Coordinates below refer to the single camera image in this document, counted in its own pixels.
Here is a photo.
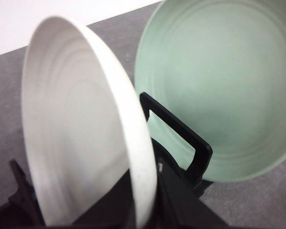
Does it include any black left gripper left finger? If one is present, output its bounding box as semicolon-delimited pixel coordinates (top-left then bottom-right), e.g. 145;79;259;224
69;169;136;229

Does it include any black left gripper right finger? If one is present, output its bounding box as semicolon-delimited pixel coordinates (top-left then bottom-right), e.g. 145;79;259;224
152;138;227;229

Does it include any white plate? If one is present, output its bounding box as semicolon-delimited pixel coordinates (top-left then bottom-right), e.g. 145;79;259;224
21;15;157;228

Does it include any black plate rack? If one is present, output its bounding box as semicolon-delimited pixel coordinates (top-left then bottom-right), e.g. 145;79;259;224
0;92;213;229

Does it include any green plate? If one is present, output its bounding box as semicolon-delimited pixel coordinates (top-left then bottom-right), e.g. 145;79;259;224
135;0;286;182

